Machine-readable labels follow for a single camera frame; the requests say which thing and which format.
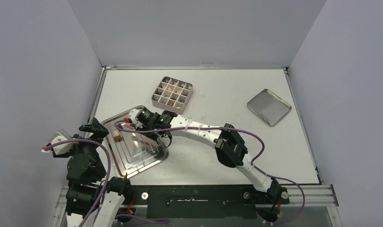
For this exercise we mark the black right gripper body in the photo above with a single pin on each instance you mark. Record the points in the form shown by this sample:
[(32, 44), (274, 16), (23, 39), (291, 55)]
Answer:
[(138, 120)]

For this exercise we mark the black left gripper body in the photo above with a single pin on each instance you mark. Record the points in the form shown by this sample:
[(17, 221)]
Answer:
[(89, 147)]

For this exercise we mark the pink-tipped metal tweezers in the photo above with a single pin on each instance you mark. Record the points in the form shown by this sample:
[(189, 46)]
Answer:
[(127, 126)]

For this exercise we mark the pink grid chocolate box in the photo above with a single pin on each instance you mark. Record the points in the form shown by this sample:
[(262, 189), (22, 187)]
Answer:
[(175, 101)]

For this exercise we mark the small square metal lid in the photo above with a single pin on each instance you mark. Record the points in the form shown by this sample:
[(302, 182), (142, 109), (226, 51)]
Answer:
[(269, 107)]

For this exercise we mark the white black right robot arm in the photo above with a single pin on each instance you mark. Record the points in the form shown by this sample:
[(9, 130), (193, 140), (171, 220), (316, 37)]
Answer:
[(228, 144)]

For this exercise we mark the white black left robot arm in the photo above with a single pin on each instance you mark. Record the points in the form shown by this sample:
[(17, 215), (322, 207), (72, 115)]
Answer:
[(93, 198)]

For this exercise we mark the dark brown square chocolate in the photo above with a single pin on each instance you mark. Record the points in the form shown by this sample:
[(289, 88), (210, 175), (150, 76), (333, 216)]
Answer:
[(117, 138)]

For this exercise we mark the large steel tray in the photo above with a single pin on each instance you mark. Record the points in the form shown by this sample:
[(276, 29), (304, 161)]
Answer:
[(135, 152)]

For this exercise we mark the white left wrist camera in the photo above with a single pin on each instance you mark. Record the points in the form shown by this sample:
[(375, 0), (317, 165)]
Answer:
[(59, 136)]

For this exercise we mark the black mounting base plate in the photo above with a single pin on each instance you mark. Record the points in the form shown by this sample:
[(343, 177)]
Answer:
[(206, 201)]

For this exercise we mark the aluminium rail frame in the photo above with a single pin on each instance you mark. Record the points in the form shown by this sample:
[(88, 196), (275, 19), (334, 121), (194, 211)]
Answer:
[(315, 196)]

